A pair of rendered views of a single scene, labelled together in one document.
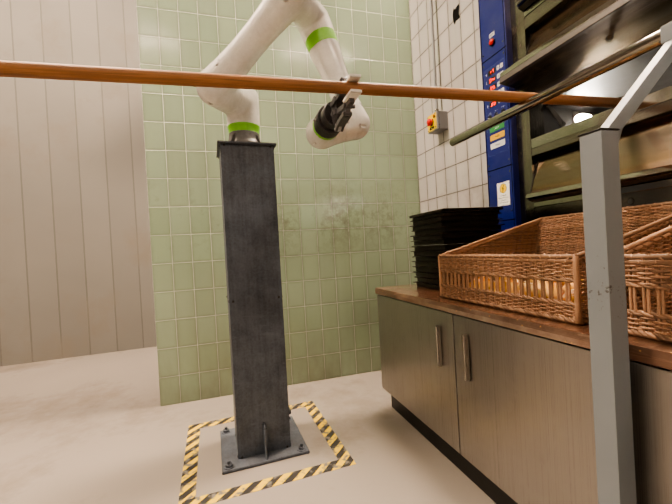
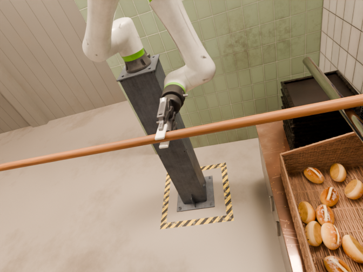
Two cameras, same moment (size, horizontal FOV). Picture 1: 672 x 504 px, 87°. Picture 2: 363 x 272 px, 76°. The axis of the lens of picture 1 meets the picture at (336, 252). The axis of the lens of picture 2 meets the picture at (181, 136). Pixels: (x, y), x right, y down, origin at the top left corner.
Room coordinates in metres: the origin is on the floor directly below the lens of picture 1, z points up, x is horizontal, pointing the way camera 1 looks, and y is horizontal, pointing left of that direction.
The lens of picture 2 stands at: (0.45, -0.47, 1.62)
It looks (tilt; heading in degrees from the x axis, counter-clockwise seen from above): 37 degrees down; 36
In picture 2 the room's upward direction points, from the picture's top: 22 degrees counter-clockwise
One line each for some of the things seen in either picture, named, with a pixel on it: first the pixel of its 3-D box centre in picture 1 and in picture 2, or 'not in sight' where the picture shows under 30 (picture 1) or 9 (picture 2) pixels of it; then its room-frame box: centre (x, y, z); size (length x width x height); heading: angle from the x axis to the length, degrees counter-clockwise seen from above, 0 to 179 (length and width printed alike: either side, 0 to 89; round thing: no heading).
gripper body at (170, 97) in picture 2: (335, 112); (170, 108); (1.06, -0.02, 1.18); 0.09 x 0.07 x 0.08; 15
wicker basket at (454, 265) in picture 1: (554, 255); (361, 199); (1.09, -0.67, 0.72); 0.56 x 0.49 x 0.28; 15
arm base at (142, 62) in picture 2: (243, 146); (138, 57); (1.50, 0.36, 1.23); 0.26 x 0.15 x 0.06; 19
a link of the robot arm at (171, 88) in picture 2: (330, 121); (173, 97); (1.14, -0.01, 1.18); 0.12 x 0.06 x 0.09; 105
